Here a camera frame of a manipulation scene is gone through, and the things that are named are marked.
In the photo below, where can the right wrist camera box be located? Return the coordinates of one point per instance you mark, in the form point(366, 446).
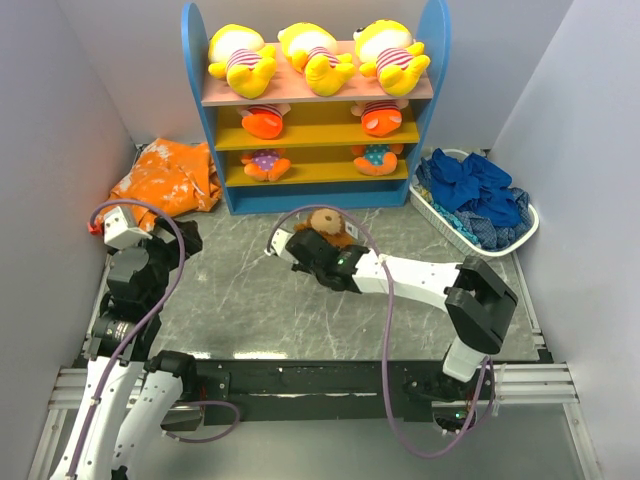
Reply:
point(277, 246)

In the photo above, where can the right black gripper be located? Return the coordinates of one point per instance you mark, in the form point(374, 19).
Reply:
point(300, 266)

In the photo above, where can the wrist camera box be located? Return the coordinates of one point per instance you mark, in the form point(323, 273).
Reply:
point(119, 229)
point(277, 246)

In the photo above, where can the plush purple dotted dress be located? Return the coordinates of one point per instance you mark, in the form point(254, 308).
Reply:
point(265, 164)

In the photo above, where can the yellow frog plush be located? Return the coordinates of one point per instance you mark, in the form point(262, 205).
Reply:
point(313, 52)
point(240, 56)
point(388, 52)

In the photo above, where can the aluminium frame rail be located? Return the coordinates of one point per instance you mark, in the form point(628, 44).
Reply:
point(517, 384)

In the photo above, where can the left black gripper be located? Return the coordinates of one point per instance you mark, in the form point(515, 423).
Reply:
point(173, 248)

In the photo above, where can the boy doll striped shirt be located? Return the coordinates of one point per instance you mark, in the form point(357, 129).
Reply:
point(379, 118)

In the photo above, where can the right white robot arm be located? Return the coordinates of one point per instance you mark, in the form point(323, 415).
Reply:
point(480, 305)

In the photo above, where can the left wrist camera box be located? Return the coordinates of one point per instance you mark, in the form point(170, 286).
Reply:
point(119, 229)

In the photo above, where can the blue clothes pile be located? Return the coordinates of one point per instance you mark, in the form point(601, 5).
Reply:
point(475, 190)

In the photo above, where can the yellow frog plush front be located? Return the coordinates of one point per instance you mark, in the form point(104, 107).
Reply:
point(388, 52)

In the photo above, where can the orange white tie-dye cloth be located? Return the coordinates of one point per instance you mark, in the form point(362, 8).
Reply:
point(174, 177)

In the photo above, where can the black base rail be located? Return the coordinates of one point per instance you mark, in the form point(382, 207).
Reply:
point(264, 390)

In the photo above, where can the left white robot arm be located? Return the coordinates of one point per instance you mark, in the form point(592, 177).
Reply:
point(128, 392)

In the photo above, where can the white plastic laundry basket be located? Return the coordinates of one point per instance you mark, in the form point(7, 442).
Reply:
point(500, 240)

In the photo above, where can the brown monkey plush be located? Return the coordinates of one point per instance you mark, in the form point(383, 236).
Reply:
point(330, 224)

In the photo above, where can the white plush blue dotted dress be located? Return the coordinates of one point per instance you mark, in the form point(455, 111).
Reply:
point(376, 159)

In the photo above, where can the blue pink yellow toy shelf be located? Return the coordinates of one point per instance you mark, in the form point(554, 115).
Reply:
point(318, 131)

